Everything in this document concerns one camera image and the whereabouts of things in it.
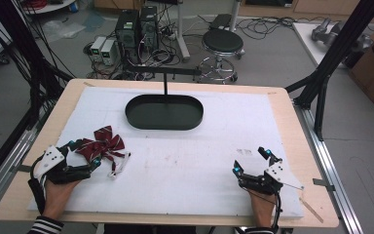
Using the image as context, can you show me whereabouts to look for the white table mat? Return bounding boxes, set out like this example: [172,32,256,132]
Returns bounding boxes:
[26,86,306,219]

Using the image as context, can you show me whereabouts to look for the black flat device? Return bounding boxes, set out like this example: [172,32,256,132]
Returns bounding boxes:
[208,13,233,31]

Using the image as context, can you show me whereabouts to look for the person's right striped sleeve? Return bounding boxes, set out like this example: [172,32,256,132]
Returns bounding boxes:
[240,226,279,234]

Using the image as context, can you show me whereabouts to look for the person's striped sleeve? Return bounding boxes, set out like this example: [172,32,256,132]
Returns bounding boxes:
[240,226,279,234]
[27,215,65,234]

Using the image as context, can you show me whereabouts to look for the black left gripper strap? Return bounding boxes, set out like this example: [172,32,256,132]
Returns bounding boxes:
[27,152,48,215]

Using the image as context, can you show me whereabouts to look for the strip of beige tape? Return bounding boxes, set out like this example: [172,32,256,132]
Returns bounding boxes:
[299,196,324,224]

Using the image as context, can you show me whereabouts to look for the black round stool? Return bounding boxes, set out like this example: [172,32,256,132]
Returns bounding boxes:
[197,28,246,85]

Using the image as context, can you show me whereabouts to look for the grey metal clamp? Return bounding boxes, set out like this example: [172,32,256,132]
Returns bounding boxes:
[10,164,33,174]
[312,177,336,193]

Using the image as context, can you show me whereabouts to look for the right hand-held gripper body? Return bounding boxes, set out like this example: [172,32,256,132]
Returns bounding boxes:
[239,161,306,197]

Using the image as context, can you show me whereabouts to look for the person's left striped sleeve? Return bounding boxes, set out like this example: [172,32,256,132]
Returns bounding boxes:
[27,215,65,234]

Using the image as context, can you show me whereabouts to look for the person's left hand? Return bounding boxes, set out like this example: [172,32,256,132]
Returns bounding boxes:
[41,177,82,222]

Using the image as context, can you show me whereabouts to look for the white power supply unit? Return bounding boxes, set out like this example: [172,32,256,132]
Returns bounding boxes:
[100,38,118,67]
[89,35,107,62]

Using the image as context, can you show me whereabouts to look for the black metal frame post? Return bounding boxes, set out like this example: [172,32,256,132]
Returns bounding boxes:
[285,0,374,141]
[0,0,76,193]

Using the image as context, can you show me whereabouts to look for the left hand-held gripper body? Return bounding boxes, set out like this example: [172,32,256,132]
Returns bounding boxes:
[28,144,94,186]

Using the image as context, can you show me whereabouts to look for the black computer tower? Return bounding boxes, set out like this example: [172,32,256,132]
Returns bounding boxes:
[114,9,141,64]
[139,5,160,52]

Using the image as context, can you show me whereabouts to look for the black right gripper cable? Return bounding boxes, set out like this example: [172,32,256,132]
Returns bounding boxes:
[240,184,283,233]

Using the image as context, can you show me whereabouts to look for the black stand with oval base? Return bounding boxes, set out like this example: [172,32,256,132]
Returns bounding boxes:
[125,65,205,132]

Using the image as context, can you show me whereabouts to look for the person's right hand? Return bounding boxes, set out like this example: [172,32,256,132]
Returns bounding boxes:
[248,189,279,229]

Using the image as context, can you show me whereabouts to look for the tangle of floor cables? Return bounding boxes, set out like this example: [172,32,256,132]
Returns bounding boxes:
[235,15,310,41]

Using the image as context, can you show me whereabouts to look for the grey desk leg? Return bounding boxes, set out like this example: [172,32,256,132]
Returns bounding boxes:
[174,0,192,62]

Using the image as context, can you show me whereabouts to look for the red striped bow tie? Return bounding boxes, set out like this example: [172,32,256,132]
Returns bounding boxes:
[74,125,131,180]

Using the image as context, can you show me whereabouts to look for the aluminium rail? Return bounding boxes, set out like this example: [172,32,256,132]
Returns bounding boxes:
[0,106,52,222]
[293,100,366,234]

